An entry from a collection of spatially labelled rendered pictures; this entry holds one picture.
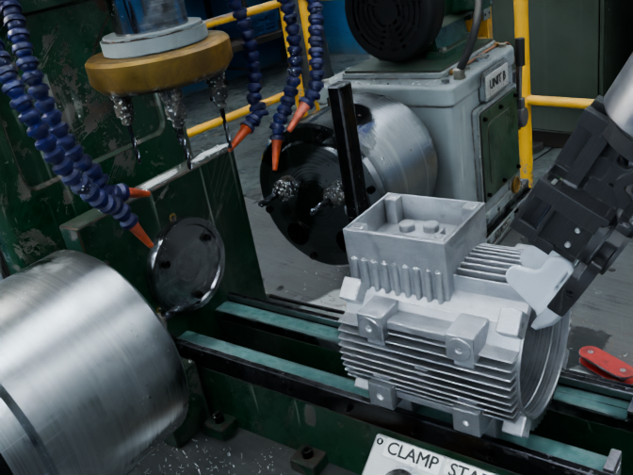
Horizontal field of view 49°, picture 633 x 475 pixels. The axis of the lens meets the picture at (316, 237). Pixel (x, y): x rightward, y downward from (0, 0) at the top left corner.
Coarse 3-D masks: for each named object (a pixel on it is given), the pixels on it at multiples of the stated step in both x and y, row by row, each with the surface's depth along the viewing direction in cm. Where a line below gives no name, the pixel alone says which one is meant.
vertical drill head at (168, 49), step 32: (128, 0) 79; (160, 0) 80; (128, 32) 81; (160, 32) 79; (192, 32) 81; (224, 32) 86; (96, 64) 80; (128, 64) 78; (160, 64) 78; (192, 64) 79; (224, 64) 83; (128, 96) 87; (160, 96) 93; (224, 96) 88; (128, 128) 89; (224, 128) 90
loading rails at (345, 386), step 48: (192, 336) 102; (240, 336) 108; (288, 336) 101; (336, 336) 96; (240, 384) 95; (288, 384) 88; (336, 384) 87; (576, 384) 79; (288, 432) 93; (336, 432) 87; (384, 432) 81; (432, 432) 77; (576, 432) 78; (624, 432) 74
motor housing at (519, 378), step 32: (480, 256) 71; (512, 256) 70; (480, 288) 68; (512, 288) 66; (352, 320) 74; (416, 320) 70; (448, 320) 69; (352, 352) 75; (384, 352) 73; (416, 352) 70; (480, 352) 66; (512, 352) 65; (544, 352) 78; (416, 384) 72; (448, 384) 69; (480, 384) 67; (512, 384) 65; (544, 384) 77; (512, 416) 66
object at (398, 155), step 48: (384, 96) 117; (288, 144) 109; (384, 144) 105; (432, 144) 116; (288, 192) 109; (336, 192) 103; (384, 192) 103; (432, 192) 117; (288, 240) 119; (336, 240) 111
